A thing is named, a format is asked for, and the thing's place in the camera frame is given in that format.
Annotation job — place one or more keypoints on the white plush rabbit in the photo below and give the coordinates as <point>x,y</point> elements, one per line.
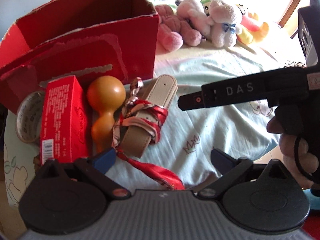
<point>223,22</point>

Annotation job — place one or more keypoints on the pale pink plush toy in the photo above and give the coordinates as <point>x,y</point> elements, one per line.
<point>191,15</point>

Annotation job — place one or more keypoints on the person's right hand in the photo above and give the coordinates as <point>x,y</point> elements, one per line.
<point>291,146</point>

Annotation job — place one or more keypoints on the yellow plush toy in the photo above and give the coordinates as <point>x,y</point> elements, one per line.
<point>252,30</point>

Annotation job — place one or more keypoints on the beige leather belt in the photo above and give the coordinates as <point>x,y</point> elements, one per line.
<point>160,90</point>

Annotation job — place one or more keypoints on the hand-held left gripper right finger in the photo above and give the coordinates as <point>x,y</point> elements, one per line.
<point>221,160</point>

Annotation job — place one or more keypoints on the blue object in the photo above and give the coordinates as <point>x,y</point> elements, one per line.
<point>313,197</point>

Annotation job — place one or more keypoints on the wooden chair frame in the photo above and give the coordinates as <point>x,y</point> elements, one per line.
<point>285,16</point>

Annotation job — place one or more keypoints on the clear tape roll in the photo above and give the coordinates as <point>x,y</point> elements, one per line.
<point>25,120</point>

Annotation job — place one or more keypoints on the pink plush bear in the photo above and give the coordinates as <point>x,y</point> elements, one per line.
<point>171,36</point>

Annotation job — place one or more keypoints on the orange gourd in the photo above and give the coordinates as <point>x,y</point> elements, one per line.
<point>105,92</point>

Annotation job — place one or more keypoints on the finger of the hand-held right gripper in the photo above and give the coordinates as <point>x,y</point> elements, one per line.
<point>191,101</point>

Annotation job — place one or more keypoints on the small red packet box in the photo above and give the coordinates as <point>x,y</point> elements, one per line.
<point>62,117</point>

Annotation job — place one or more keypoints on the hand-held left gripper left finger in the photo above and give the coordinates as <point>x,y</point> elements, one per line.
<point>105,159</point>

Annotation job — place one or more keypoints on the large red cardboard box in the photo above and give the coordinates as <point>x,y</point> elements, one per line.
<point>100,50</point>

